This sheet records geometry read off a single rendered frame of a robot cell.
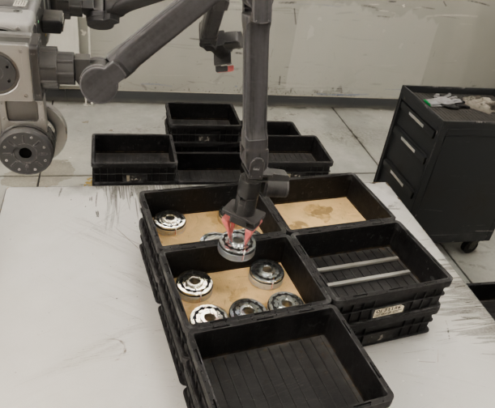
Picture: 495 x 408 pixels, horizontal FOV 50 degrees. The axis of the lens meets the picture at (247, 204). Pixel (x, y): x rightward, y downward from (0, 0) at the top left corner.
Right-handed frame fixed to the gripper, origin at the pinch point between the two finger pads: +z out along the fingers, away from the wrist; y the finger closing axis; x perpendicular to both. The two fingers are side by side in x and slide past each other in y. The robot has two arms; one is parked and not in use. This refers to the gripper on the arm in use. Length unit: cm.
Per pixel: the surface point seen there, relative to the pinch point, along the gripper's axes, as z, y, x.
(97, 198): 32, 69, -26
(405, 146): 33, -21, -175
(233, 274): 16.9, 0.8, -4.4
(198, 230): 17.4, 20.3, -16.5
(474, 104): 5, -46, -193
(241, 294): 16.8, -5.0, 1.9
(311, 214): 15, -8, -48
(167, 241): 17.9, 25.2, -5.9
